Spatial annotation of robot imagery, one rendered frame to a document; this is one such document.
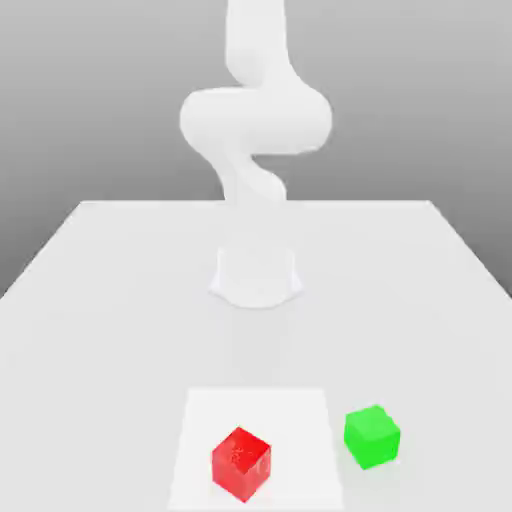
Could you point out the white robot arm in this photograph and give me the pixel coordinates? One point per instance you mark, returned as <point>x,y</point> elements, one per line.
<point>256,120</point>

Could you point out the small red cube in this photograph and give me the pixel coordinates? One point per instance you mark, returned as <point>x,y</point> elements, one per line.
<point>240,464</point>

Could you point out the small green cube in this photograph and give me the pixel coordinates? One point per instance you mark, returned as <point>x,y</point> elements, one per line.
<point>371,436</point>

